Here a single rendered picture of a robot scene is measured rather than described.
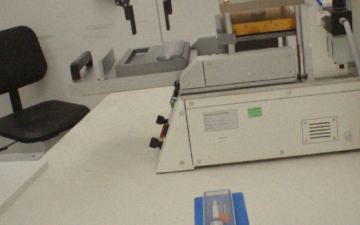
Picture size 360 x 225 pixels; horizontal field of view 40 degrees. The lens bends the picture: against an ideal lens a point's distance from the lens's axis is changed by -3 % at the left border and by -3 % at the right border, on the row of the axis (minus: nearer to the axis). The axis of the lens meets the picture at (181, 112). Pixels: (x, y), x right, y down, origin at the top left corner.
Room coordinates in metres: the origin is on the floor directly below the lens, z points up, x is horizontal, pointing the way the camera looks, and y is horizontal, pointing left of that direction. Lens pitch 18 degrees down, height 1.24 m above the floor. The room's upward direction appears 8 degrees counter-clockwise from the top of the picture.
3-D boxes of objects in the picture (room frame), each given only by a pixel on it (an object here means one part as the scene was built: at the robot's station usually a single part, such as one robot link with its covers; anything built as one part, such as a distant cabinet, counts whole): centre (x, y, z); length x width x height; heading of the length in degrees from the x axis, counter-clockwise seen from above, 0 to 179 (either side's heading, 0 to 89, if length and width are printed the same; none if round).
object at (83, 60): (1.25, 0.23, 0.99); 0.15 x 0.02 x 0.04; 175
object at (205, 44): (1.35, -0.16, 0.96); 0.25 x 0.05 x 0.07; 85
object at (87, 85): (1.23, 0.09, 0.97); 0.30 x 0.22 x 0.08; 85
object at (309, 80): (1.20, -0.25, 0.93); 0.46 x 0.35 x 0.01; 85
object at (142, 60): (1.23, 0.05, 0.98); 0.20 x 0.17 x 0.03; 175
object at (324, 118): (1.19, -0.20, 0.84); 0.53 x 0.37 x 0.17; 85
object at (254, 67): (1.08, -0.12, 0.96); 0.26 x 0.05 x 0.07; 85
